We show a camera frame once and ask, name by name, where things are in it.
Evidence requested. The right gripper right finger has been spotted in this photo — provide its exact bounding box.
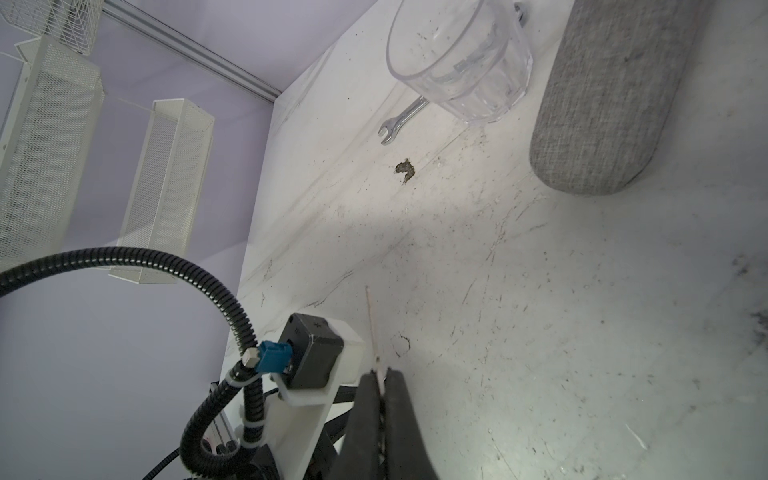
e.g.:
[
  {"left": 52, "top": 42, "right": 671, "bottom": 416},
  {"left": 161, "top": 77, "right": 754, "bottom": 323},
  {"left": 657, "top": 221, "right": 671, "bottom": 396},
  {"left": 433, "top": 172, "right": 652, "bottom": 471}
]
[{"left": 383, "top": 369, "right": 438, "bottom": 480}]

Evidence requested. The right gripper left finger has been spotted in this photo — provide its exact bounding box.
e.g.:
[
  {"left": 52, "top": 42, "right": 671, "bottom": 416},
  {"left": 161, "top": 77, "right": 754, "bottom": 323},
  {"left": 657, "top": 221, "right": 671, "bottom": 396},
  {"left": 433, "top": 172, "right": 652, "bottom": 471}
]
[{"left": 329, "top": 371, "right": 381, "bottom": 480}]

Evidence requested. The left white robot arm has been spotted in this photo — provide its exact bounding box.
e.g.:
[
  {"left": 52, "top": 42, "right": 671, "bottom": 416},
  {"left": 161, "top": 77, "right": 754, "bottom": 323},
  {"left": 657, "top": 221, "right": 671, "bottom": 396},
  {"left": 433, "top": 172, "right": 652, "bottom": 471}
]
[{"left": 1, "top": 269, "right": 230, "bottom": 479}]

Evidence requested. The small dark debris scrap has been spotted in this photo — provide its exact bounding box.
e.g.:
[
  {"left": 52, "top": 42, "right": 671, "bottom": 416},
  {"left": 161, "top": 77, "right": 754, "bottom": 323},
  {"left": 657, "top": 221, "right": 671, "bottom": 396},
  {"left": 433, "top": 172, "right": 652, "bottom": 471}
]
[{"left": 395, "top": 158, "right": 415, "bottom": 185}]

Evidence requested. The silver open-end wrench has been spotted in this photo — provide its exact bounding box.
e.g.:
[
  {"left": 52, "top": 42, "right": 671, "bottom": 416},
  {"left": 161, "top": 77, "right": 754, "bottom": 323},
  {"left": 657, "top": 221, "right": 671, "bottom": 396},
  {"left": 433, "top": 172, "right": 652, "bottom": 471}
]
[{"left": 377, "top": 2, "right": 528, "bottom": 145}]

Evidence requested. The lower white mesh shelf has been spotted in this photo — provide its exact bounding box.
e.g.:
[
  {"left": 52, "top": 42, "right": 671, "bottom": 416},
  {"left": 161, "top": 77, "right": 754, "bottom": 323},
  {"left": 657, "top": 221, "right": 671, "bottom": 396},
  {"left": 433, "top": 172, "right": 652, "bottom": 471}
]
[{"left": 117, "top": 98, "right": 215, "bottom": 257}]

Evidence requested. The white mesh shelf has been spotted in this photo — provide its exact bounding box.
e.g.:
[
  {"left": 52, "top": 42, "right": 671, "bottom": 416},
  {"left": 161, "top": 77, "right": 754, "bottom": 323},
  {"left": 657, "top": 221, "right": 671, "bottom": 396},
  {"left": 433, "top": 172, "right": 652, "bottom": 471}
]
[
  {"left": 1, "top": 36, "right": 105, "bottom": 270},
  {"left": 117, "top": 98, "right": 215, "bottom": 257}
]

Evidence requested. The clear plastic cup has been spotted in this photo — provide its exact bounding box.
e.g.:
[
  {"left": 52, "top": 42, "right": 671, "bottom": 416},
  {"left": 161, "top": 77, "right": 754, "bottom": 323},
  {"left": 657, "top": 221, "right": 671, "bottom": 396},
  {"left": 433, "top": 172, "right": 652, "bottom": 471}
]
[{"left": 386, "top": 0, "right": 533, "bottom": 125}]

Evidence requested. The grey oblong sponge block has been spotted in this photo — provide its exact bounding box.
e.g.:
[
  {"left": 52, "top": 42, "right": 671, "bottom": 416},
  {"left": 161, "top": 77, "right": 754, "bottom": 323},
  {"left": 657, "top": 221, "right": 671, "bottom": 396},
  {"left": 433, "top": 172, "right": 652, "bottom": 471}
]
[{"left": 529, "top": 1, "right": 712, "bottom": 196}]

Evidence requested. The upper white mesh shelf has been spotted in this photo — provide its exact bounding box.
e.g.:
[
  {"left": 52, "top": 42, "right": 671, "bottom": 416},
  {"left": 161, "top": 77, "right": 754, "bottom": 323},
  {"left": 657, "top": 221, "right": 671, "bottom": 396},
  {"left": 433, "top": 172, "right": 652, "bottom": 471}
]
[{"left": 1, "top": 36, "right": 105, "bottom": 270}]

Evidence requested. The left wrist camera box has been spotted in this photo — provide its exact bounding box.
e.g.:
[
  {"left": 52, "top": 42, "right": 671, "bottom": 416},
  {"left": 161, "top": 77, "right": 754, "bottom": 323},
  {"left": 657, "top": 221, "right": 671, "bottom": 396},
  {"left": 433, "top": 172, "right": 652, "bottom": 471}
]
[{"left": 264, "top": 313, "right": 367, "bottom": 407}]

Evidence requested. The white wire basket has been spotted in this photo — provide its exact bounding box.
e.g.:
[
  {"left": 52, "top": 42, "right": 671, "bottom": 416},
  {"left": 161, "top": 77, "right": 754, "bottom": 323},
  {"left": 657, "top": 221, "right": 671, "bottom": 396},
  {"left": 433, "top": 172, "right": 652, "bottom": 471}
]
[{"left": 1, "top": 0, "right": 104, "bottom": 56}]

